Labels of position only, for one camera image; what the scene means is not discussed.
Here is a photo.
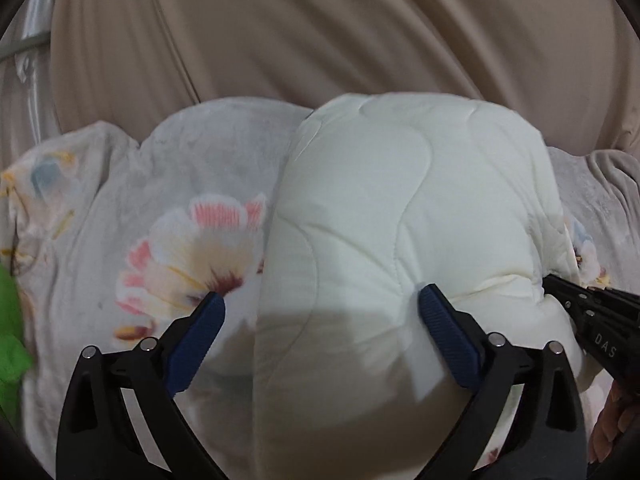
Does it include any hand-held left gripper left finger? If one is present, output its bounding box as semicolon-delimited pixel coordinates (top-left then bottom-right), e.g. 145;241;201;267
56;292;229;480

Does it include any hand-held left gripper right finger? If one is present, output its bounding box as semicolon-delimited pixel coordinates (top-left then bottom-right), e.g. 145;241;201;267
418;283;587;480

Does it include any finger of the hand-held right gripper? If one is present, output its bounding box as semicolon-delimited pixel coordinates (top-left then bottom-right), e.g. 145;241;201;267
542;274;597;332
575;285;640;312

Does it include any cream quilted pillow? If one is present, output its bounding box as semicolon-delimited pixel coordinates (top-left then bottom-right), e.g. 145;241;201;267
252;91;603;480

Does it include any person's right forearm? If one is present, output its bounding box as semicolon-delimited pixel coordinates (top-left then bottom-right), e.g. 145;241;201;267
587;384;639;467

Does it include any white floral pillowcase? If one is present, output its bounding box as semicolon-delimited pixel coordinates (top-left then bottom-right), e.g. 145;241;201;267
0;95;640;480

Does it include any green cloth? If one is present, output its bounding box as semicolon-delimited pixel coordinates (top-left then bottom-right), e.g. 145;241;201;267
0;262;34;427

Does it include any white translucent curtain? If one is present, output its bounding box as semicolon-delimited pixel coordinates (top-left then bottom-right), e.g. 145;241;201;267
0;0;63;163

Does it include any beige bed sheet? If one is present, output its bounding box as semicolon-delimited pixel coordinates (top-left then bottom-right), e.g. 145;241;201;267
49;0;640;157

